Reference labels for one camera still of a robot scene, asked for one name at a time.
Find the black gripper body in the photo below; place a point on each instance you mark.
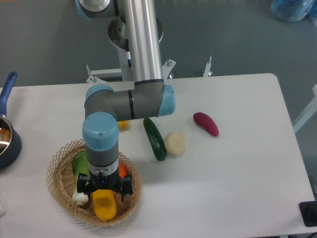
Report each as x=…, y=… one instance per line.
x=111, y=182

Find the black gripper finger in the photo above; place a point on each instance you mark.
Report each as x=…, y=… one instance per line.
x=83, y=184
x=125, y=186

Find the yellow mango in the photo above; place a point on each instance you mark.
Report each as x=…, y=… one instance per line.
x=104, y=204

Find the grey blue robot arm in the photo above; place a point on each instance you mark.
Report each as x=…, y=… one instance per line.
x=104, y=108

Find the woven wicker basket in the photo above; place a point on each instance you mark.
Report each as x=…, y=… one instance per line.
x=61, y=184

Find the orange fruit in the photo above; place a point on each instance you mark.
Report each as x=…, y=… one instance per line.
x=122, y=170

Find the green bok choy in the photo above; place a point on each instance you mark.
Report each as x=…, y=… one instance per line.
x=80, y=166

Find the green cucumber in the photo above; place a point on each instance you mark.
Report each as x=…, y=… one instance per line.
x=155, y=139

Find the yellow bell pepper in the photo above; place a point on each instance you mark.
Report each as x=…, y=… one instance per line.
x=123, y=125

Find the cream white round bun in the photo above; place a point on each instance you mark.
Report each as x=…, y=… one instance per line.
x=175, y=143

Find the blue saucepan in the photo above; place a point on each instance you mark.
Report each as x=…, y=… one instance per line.
x=10, y=141

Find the purple sweet potato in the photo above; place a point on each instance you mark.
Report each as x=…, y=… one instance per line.
x=206, y=122

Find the black device at edge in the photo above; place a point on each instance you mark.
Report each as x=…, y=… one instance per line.
x=308, y=211

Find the blue plastic bag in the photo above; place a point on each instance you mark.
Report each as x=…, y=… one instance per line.
x=291, y=11

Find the white frame at right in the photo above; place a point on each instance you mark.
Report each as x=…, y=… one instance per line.
x=306, y=113

